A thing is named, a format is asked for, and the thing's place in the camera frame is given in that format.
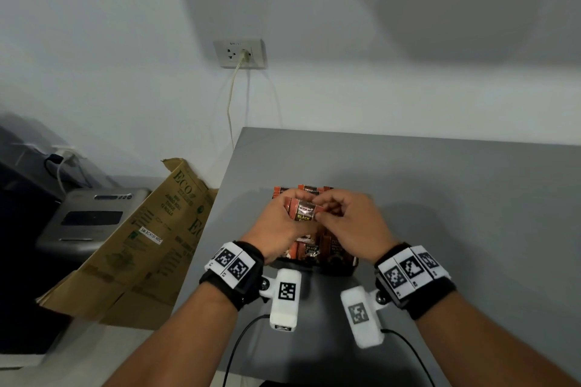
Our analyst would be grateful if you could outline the person's right hand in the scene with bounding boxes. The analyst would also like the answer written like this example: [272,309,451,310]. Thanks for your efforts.
[313,188,400,265]

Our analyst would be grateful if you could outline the person's left hand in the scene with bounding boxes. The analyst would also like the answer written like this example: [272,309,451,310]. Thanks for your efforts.
[238,191,318,266]

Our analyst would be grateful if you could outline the pile of orange coffee sachets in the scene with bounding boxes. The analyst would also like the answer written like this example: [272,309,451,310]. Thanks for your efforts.
[271,184,359,267]

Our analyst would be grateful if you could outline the black tray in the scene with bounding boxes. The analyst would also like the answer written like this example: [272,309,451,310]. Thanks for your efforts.
[274,241,362,278]

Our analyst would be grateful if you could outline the person's right forearm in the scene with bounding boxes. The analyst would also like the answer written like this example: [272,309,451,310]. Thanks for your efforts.
[415,291,580,387]

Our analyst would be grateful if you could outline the person's left forearm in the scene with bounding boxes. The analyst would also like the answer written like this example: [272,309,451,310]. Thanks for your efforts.
[104,284,239,387]

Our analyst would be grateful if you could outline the black wristband with marker tags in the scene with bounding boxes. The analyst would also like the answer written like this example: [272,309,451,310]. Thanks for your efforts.
[373,242,457,321]
[199,241,265,312]

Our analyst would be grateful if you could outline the brown cardboard box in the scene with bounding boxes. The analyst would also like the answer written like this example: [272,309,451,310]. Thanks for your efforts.
[36,157,218,331]

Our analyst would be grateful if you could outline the grey appliance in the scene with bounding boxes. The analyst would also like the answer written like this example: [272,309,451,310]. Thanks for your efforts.
[35,187,151,261]

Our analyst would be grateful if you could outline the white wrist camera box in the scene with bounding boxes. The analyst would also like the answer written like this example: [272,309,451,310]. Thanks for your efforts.
[259,268,302,333]
[340,285,387,350]

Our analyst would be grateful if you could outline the black camera cable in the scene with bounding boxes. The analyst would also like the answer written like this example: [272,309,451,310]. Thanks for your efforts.
[222,314,271,387]
[381,329,436,387]

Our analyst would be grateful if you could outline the cream power cord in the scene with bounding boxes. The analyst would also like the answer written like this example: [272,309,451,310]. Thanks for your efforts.
[226,51,251,152]

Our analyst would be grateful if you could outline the white wall socket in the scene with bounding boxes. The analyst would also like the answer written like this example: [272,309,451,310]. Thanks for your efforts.
[213,39,268,69]

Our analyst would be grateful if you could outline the white charger cable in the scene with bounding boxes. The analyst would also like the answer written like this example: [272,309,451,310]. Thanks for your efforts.
[43,146,85,195]

